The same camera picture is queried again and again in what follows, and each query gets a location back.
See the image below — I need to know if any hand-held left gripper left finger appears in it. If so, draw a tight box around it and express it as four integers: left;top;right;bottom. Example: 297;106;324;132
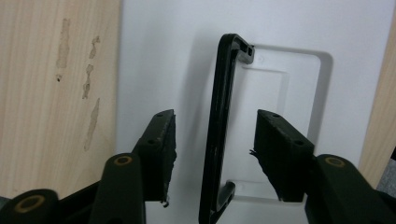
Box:
88;108;178;224

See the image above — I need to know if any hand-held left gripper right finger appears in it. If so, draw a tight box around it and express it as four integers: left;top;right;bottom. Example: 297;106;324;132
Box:
249;108;396;224

